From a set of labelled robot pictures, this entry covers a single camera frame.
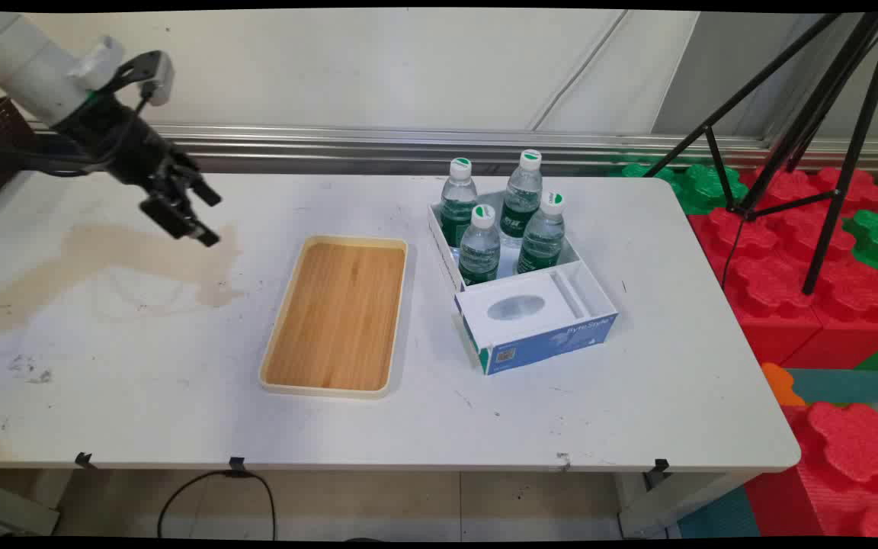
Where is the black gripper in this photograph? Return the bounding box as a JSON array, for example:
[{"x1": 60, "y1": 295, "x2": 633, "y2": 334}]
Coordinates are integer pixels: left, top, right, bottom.
[{"x1": 53, "y1": 93, "x2": 223, "y2": 248}]

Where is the green label water bottle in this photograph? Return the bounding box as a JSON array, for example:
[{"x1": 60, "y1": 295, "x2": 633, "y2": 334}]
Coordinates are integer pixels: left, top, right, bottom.
[
  {"x1": 458, "y1": 204, "x2": 502, "y2": 287},
  {"x1": 517, "y1": 191, "x2": 567, "y2": 275},
  {"x1": 440, "y1": 157, "x2": 479, "y2": 248},
  {"x1": 499, "y1": 149, "x2": 544, "y2": 248}
]

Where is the wooden tray with cream rim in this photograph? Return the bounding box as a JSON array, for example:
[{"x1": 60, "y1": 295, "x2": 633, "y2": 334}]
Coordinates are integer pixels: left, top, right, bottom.
[{"x1": 258, "y1": 235, "x2": 409, "y2": 400}]

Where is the white table leg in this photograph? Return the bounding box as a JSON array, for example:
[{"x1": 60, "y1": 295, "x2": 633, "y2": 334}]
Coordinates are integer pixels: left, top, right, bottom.
[
  {"x1": 0, "y1": 476, "x2": 62, "y2": 538},
  {"x1": 617, "y1": 470, "x2": 754, "y2": 540}
]

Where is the white carton with blue side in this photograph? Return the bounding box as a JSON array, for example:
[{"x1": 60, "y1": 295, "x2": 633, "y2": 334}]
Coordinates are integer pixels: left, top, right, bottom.
[{"x1": 427, "y1": 189, "x2": 620, "y2": 376}]

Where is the large red foam block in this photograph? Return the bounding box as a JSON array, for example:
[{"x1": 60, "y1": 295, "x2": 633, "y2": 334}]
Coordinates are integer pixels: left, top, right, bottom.
[{"x1": 686, "y1": 206, "x2": 878, "y2": 368}]

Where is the orange foam piece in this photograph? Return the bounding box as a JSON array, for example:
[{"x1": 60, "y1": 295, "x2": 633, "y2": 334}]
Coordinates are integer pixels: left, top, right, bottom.
[{"x1": 760, "y1": 362, "x2": 807, "y2": 407}]

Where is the black tripod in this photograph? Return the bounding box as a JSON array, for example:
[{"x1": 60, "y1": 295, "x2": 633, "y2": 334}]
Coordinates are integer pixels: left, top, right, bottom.
[{"x1": 643, "y1": 11, "x2": 878, "y2": 297}]

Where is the teal foam mat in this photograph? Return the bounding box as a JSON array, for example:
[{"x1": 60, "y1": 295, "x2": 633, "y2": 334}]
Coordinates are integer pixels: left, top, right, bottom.
[{"x1": 785, "y1": 368, "x2": 878, "y2": 406}]

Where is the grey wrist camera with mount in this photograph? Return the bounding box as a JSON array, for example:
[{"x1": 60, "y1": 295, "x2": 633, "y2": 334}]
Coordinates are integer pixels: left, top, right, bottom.
[{"x1": 69, "y1": 37, "x2": 175, "y2": 108}]

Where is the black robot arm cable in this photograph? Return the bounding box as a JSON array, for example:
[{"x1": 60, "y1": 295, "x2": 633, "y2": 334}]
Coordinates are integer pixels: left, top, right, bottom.
[{"x1": 0, "y1": 85, "x2": 156, "y2": 178}]

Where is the aluminium wall rail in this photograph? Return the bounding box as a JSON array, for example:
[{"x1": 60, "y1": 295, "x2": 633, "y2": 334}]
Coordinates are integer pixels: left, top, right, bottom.
[{"x1": 26, "y1": 124, "x2": 878, "y2": 176}]

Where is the black cable under table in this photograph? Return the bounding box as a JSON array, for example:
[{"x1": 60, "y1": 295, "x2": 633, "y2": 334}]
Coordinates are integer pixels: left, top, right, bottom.
[{"x1": 156, "y1": 470, "x2": 278, "y2": 541}]

